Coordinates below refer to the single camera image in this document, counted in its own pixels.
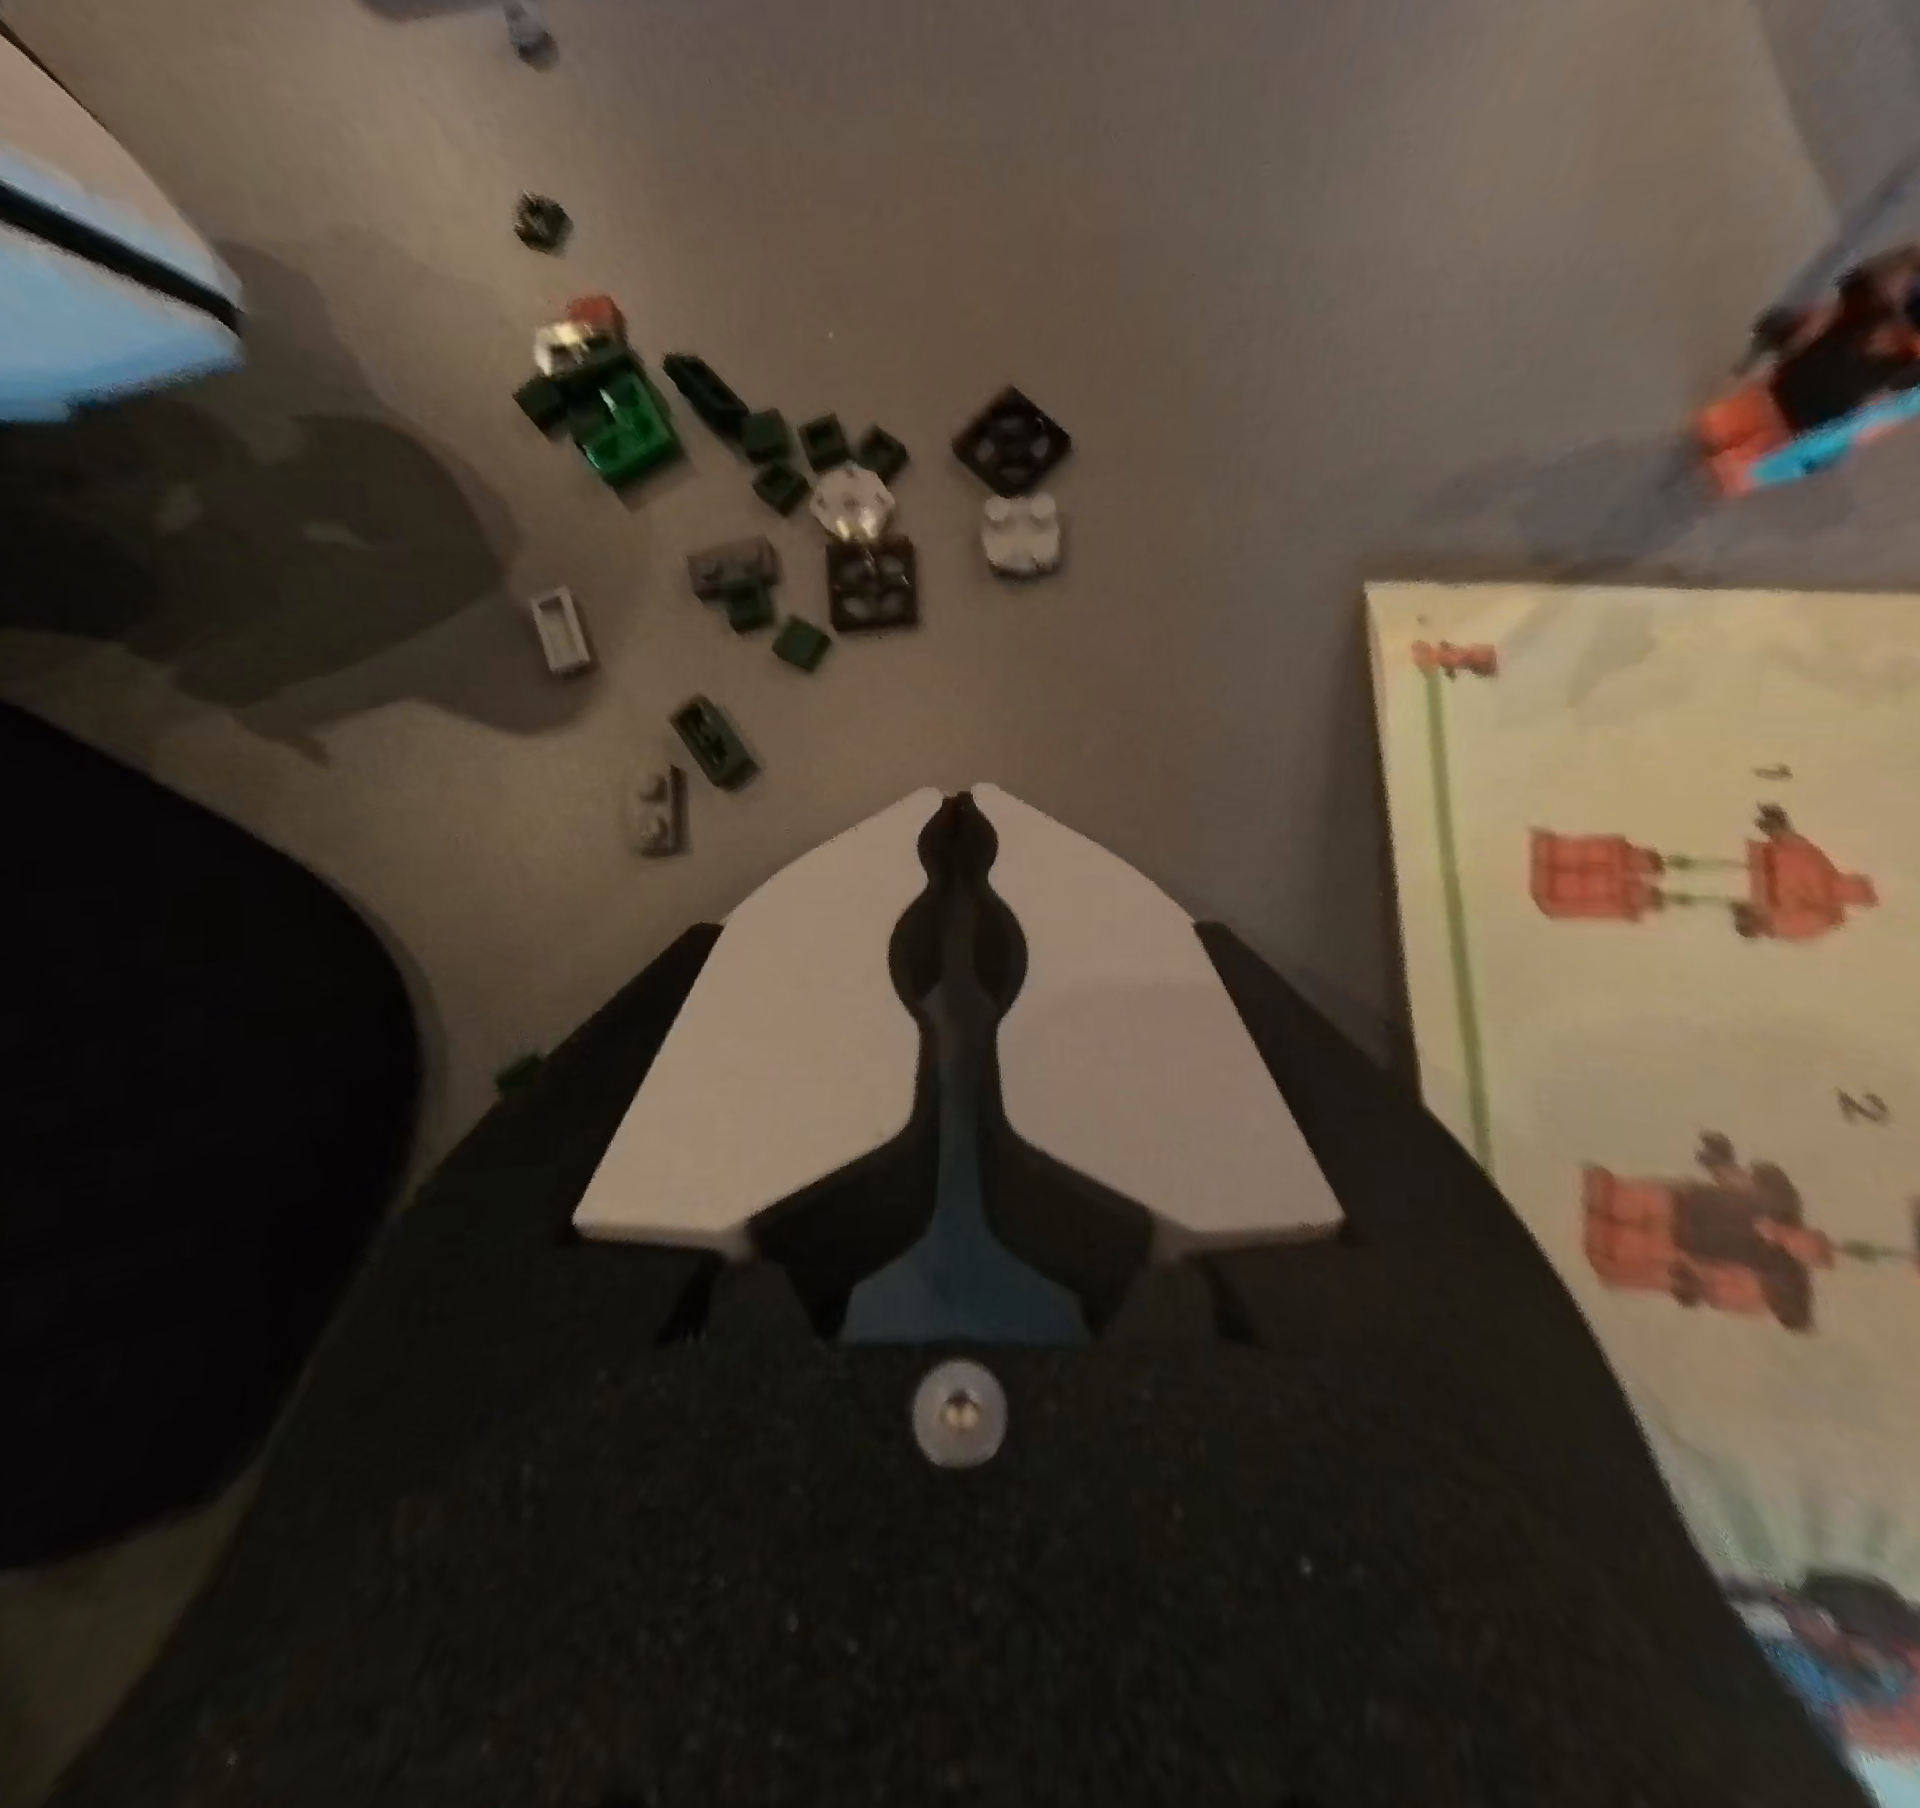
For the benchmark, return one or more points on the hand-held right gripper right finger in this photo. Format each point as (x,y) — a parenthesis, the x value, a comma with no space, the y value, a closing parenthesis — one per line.
(1170,1087)

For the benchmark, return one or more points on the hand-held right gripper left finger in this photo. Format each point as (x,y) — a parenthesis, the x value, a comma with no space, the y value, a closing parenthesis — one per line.
(750,1074)

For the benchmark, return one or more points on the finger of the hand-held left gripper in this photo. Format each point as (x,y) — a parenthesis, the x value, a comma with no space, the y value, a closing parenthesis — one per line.
(76,143)
(89,324)

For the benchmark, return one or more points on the teal toy pickaxe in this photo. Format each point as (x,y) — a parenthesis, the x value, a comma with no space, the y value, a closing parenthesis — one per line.
(1836,447)

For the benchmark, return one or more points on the orange toy brick figure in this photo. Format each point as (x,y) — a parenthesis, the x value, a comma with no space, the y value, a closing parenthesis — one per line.
(1823,369)

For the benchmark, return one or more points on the grey desk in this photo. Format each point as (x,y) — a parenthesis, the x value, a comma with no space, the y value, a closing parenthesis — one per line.
(1200,263)

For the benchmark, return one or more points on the open instruction booklet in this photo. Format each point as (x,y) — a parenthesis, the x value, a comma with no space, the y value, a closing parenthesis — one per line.
(1649,1013)

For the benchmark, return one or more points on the scattered small toy bricks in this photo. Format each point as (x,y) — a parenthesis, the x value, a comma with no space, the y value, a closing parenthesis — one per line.
(629,436)

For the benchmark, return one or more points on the black mesh pad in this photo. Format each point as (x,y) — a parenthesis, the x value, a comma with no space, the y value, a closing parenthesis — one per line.
(179,1087)

